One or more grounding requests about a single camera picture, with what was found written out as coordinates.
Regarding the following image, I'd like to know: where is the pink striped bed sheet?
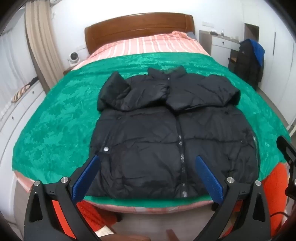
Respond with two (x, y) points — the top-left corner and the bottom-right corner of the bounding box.
(14, 31), (216, 213)

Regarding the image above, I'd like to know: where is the black cable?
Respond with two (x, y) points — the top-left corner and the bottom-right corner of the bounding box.
(270, 210), (290, 219)

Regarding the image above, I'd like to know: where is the person's orange fleece clothing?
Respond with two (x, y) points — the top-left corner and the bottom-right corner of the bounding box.
(51, 161), (290, 239)

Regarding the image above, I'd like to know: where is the black coat on chair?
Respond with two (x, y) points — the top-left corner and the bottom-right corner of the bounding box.
(233, 41), (263, 90)

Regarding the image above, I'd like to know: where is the white sheer curtain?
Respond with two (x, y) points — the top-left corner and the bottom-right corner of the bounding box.
(0, 30), (35, 100)

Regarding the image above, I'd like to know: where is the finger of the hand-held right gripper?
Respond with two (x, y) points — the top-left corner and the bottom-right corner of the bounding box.
(277, 136), (296, 164)

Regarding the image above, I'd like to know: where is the beige curtain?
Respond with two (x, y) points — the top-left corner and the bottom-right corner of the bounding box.
(24, 0), (64, 93)

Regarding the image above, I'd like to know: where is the blue garment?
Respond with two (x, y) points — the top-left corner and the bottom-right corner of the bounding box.
(240, 38), (265, 67)

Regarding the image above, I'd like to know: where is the black puffer jacket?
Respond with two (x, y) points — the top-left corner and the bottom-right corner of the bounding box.
(87, 66), (259, 199)

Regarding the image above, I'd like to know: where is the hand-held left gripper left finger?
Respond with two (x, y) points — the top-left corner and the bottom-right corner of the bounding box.
(24, 155), (102, 241)

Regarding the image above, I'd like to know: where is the striped folded cloth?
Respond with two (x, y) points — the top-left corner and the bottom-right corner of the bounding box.
(11, 85), (32, 104)

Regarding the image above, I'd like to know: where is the white low cabinet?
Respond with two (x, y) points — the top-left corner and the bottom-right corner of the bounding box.
(0, 79), (48, 167)

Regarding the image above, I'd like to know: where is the white security camera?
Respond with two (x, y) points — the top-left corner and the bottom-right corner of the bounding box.
(68, 52), (80, 64)

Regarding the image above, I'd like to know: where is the white desk with drawer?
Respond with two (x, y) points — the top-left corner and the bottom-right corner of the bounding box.
(199, 30), (242, 59)

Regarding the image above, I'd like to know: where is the white wardrobe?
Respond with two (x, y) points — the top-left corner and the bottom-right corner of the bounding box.
(240, 0), (296, 130)

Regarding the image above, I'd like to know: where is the green velvet blanket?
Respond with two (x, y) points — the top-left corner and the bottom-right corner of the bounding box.
(11, 52), (291, 208)

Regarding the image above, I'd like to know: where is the brown wooden bed headboard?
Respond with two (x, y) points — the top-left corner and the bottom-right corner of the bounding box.
(84, 13), (195, 55)

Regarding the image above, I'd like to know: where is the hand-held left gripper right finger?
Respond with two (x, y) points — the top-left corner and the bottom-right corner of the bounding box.
(195, 156), (271, 241)

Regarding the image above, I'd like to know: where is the wooden chair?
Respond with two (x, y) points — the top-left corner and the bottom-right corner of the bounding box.
(228, 50), (238, 70)

